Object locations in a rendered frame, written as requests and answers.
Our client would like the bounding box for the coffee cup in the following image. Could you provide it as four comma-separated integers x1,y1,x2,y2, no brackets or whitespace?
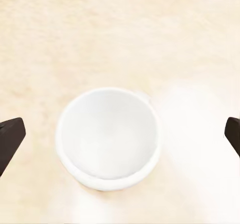
54,87,164,191

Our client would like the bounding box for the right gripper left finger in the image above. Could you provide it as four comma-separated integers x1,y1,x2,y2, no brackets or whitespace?
0,117,26,177

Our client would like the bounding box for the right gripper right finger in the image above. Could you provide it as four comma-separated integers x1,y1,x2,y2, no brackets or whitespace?
224,116,240,156

